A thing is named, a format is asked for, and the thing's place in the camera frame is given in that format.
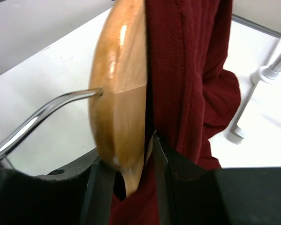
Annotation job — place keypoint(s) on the white metal clothes rack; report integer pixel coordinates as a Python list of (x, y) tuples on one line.
[(259, 116)]

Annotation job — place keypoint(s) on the dark red t shirt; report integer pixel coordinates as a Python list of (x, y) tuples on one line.
[(191, 97)]

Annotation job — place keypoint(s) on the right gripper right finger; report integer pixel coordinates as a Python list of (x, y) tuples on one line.
[(185, 191)]

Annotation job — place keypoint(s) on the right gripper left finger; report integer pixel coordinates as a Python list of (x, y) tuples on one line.
[(84, 192)]

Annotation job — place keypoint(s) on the wooden clothes hanger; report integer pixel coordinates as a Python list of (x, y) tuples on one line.
[(116, 94)]

